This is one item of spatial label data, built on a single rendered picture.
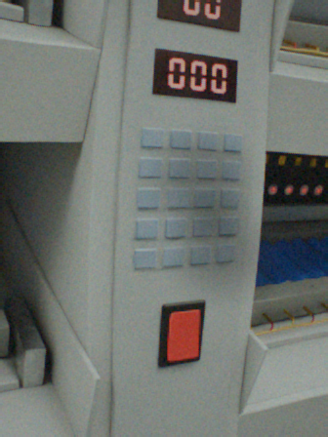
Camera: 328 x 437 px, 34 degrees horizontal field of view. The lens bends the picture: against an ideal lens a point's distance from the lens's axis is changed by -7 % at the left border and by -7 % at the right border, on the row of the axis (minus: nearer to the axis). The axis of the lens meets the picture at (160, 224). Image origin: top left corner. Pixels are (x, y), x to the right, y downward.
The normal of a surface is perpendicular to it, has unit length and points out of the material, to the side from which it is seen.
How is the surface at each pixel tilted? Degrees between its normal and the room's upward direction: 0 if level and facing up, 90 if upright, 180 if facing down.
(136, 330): 90
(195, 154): 90
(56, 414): 18
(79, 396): 90
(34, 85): 108
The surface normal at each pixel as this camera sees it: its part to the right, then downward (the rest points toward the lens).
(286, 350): 0.20, -0.89
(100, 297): 0.47, 0.17
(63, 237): -0.88, 0.03
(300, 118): 0.44, 0.46
